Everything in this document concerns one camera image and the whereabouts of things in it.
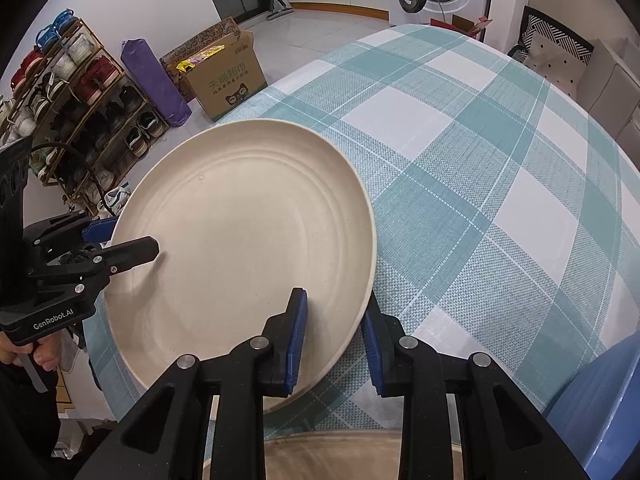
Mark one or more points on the brown cardboard box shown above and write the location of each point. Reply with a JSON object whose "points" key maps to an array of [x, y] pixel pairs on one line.
{"points": [[225, 80]]}

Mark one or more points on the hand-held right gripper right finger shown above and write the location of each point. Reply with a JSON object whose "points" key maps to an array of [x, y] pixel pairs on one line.
{"points": [[372, 355]]}

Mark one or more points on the person's left forearm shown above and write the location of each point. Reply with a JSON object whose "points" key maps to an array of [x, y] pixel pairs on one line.
{"points": [[20, 425]]}

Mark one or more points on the blue bowl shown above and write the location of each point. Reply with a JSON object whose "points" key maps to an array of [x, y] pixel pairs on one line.
{"points": [[600, 410]]}

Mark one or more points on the wooden shoe rack with shoes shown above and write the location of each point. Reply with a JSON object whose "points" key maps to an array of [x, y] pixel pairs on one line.
{"points": [[65, 70]]}

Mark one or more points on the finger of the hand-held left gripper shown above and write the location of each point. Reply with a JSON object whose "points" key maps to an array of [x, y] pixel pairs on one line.
{"points": [[100, 227], [135, 252]]}

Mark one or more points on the purple bag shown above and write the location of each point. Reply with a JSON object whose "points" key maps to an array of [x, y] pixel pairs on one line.
{"points": [[152, 85]]}

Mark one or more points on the red cardboard box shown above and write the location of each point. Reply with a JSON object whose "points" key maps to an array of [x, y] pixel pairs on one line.
{"points": [[462, 25]]}

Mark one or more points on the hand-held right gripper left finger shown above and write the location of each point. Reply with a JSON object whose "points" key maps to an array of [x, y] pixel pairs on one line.
{"points": [[295, 345]]}

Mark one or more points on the grey sofa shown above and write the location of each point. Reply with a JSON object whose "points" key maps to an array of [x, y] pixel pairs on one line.
{"points": [[610, 95]]}

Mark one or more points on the cream plate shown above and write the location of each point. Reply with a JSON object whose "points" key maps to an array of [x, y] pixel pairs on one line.
{"points": [[240, 240], [330, 455]]}

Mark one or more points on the person's left hand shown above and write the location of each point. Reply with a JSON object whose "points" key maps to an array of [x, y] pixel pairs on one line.
{"points": [[50, 352]]}

